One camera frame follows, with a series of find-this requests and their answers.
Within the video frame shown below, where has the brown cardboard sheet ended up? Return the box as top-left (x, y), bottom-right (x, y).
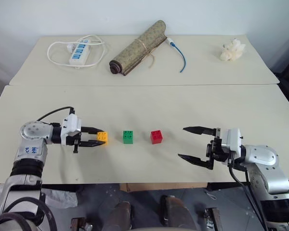
top-left (119, 182), bottom-right (208, 193)

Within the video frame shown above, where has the tan string tie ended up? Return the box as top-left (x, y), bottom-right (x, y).
top-left (147, 53), bottom-right (157, 70)

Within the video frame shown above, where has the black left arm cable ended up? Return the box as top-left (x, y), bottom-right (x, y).
top-left (37, 106), bottom-right (76, 122)

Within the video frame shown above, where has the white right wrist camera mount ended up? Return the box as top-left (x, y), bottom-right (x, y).
top-left (221, 128), bottom-right (243, 159)

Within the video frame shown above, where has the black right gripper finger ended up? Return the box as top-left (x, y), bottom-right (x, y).
top-left (182, 125), bottom-right (217, 137)
top-left (177, 153), bottom-right (213, 170)

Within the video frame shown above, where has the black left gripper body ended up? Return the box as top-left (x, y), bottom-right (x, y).
top-left (66, 127), bottom-right (88, 154)

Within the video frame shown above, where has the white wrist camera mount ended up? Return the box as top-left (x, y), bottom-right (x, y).
top-left (221, 128), bottom-right (243, 159)
top-left (61, 113), bottom-right (83, 146)

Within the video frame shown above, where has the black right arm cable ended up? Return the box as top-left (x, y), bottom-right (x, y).
top-left (228, 158), bottom-right (272, 231)

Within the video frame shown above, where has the blue network cable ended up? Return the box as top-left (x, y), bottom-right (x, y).
top-left (167, 38), bottom-right (187, 74)

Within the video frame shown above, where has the red building block cube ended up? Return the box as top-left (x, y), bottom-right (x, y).
top-left (150, 129), bottom-right (164, 145)

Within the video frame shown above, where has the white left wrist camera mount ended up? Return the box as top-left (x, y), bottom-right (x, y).
top-left (61, 113), bottom-right (83, 146)

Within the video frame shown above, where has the rolled olive patterned mat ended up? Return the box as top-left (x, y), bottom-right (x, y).
top-left (108, 20), bottom-right (168, 77)

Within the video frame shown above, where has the dark rounded brown shape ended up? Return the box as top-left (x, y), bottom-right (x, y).
top-left (159, 195), bottom-right (198, 231)
top-left (103, 201), bottom-right (132, 231)

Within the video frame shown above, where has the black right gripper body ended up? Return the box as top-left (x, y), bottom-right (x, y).
top-left (206, 127), bottom-right (232, 169)

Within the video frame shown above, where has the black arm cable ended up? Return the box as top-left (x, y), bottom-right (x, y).
top-left (37, 106), bottom-right (76, 122)
top-left (228, 158), bottom-right (272, 231)

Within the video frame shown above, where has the crumpled white tissue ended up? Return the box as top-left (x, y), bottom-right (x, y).
top-left (219, 38), bottom-right (247, 62)

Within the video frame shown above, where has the white power strip with cord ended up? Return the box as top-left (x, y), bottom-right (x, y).
top-left (47, 34), bottom-right (109, 69)

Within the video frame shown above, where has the green building block cube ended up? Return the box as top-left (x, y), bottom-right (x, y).
top-left (122, 130), bottom-right (134, 145)

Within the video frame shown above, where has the yellow building block cube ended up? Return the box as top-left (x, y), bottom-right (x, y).
top-left (96, 131), bottom-right (109, 146)

